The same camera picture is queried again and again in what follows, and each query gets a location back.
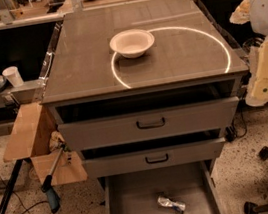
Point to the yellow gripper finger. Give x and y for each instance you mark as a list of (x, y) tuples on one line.
[(241, 14), (257, 89)]

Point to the grey drawer cabinet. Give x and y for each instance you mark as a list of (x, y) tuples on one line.
[(189, 63)]

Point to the top grey drawer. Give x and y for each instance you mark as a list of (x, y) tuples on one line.
[(142, 126)]

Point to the grey drawer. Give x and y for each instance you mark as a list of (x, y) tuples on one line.
[(137, 193), (156, 158), (142, 126)]

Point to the middle grey drawer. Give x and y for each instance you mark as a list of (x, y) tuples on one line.
[(156, 158)]

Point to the bottom grey drawer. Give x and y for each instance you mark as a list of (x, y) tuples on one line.
[(137, 193)]

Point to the white paper bowl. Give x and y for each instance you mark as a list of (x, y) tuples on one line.
[(132, 43)]

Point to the crumpled beige cloth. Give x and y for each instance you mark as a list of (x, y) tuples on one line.
[(56, 141)]

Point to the white paper cup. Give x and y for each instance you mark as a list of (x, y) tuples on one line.
[(13, 76)]

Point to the black metal stand leg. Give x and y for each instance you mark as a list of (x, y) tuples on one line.
[(9, 186)]

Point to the blue handled tool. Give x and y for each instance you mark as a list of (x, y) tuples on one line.
[(46, 188)]

